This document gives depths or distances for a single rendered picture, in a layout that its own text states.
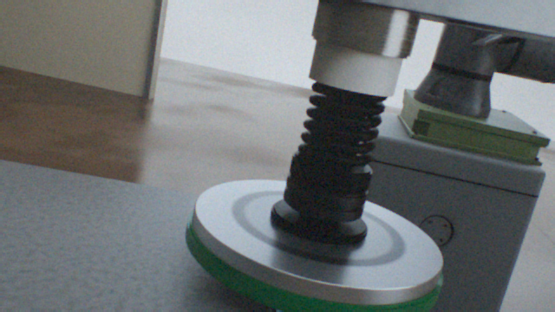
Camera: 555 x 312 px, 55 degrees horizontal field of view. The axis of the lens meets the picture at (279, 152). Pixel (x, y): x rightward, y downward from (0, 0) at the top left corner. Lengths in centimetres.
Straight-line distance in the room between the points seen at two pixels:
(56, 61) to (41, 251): 546
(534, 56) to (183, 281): 111
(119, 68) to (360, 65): 528
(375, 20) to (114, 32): 528
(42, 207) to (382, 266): 33
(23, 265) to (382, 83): 31
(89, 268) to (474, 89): 107
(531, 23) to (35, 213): 45
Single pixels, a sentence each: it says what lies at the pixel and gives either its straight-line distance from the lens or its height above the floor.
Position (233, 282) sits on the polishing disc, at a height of 88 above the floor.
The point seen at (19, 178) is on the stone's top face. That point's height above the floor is 84.
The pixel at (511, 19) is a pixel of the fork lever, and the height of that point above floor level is 109.
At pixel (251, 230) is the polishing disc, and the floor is 90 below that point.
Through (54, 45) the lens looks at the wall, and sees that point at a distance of 591.
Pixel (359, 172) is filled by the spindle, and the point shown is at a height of 96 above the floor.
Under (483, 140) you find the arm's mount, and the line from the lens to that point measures 131.
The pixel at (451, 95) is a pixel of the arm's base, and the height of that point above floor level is 96.
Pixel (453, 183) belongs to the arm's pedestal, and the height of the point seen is 78.
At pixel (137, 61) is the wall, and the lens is 556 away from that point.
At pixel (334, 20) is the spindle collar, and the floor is 107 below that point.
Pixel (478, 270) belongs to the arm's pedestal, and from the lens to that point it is 136.
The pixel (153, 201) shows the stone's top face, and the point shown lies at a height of 84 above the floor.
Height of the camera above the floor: 106
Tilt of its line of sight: 14 degrees down
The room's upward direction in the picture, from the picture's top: 12 degrees clockwise
